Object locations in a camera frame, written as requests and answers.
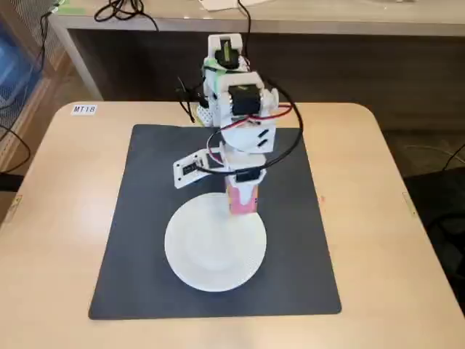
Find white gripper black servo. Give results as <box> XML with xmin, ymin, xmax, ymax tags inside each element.
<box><xmin>221</xmin><ymin>151</ymin><xmax>268</xmax><ymax>210</ymax></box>

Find small pink carton box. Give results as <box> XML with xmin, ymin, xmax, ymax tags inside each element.
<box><xmin>226</xmin><ymin>182</ymin><xmax>260</xmax><ymax>216</ymax></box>

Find white round dish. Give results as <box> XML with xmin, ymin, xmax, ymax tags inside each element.
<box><xmin>163</xmin><ymin>192</ymin><xmax>269</xmax><ymax>294</ymax></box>

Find dark grey mat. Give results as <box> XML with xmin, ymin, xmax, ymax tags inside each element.
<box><xmin>88</xmin><ymin>123</ymin><xmax>343</xmax><ymax>321</ymax></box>

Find green masking tape wrap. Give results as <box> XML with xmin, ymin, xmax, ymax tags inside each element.
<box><xmin>202</xmin><ymin>57</ymin><xmax>228</xmax><ymax>92</ymax></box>

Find metal table edge latch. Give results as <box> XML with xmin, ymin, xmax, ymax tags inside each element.
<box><xmin>4</xmin><ymin>194</ymin><xmax>23</xmax><ymax>223</ymax></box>
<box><xmin>402</xmin><ymin>191</ymin><xmax>418</xmax><ymax>218</ymax></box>

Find white MT18 label sticker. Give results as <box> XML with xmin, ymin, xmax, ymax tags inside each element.
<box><xmin>70</xmin><ymin>103</ymin><xmax>98</xmax><ymax>116</ymax></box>

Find beige and grey desk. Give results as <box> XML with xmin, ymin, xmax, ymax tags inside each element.
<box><xmin>46</xmin><ymin>0</ymin><xmax>465</xmax><ymax>103</ymax></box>

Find black office chair base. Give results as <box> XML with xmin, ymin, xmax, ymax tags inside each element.
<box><xmin>426</xmin><ymin>209</ymin><xmax>465</xmax><ymax>255</ymax></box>

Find wooden shelf with mesh panel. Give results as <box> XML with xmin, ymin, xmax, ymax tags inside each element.
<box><xmin>0</xmin><ymin>0</ymin><xmax>79</xmax><ymax>175</ymax></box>

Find black furniture foot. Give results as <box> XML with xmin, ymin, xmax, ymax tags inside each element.
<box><xmin>0</xmin><ymin>172</ymin><xmax>23</xmax><ymax>193</ymax></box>

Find green tape piece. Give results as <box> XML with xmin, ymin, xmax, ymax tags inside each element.
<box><xmin>53</xmin><ymin>0</ymin><xmax>87</xmax><ymax>16</ymax></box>

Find blue plastic bin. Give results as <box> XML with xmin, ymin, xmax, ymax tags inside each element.
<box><xmin>0</xmin><ymin>17</ymin><xmax>43</xmax><ymax>106</ymax></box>

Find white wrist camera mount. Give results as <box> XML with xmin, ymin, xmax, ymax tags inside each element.
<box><xmin>171</xmin><ymin>148</ymin><xmax>210</xmax><ymax>190</ymax></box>

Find red and white wires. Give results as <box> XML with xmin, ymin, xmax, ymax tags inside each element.
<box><xmin>206</xmin><ymin>103</ymin><xmax>294</xmax><ymax>164</ymax></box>

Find black camera cable loop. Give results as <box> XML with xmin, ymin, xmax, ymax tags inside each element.
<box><xmin>198</xmin><ymin>76</ymin><xmax>304</xmax><ymax>174</ymax></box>

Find black cable tie bundle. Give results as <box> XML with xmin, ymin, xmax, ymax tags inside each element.
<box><xmin>177</xmin><ymin>76</ymin><xmax>204</xmax><ymax>123</ymax></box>

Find black power cable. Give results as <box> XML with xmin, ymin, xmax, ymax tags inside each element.
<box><xmin>236</xmin><ymin>0</ymin><xmax>252</xmax><ymax>52</ymax></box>

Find black floor cable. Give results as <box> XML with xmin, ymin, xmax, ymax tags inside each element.
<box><xmin>0</xmin><ymin>123</ymin><xmax>32</xmax><ymax>174</ymax></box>

